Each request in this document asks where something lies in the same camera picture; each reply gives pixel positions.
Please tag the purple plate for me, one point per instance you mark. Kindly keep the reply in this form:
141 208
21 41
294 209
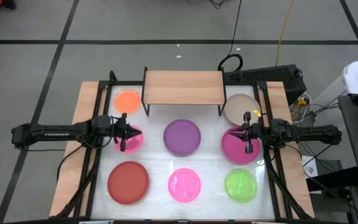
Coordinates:
182 137

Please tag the small translucent pink plate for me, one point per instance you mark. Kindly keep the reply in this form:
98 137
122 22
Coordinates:
134 145
184 185

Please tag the small translucent orange plate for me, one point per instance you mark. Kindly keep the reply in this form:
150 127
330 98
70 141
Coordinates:
127 101

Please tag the yellow plug connector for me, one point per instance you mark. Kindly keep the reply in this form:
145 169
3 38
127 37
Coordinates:
300 101

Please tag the large red plate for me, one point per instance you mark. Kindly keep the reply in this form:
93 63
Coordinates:
128 182

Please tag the beige plate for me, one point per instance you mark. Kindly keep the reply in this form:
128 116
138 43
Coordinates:
236 109

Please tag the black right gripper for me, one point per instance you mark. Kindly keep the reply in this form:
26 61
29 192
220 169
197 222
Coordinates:
258 130

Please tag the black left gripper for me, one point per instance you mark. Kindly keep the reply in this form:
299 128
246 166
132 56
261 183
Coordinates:
118 129

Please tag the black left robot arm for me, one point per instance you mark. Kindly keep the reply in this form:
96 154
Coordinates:
51 133

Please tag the translucent green plate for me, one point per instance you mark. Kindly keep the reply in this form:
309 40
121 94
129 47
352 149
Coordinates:
241 186

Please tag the wooden shelf with black legs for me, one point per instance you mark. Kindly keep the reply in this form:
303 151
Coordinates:
183 87

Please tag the white paper label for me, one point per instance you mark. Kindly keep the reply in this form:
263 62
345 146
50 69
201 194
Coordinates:
309 166

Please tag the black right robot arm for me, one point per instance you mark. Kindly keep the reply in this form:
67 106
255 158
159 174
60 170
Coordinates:
309 133

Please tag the large magenta plate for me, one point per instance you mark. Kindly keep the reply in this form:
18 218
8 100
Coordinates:
235 151

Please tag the black perforated case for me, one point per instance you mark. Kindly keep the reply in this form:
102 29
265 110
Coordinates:
266 77

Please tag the white table mat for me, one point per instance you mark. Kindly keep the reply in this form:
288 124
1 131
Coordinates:
154 155

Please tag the black desk base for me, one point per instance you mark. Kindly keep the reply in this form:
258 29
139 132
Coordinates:
331 180

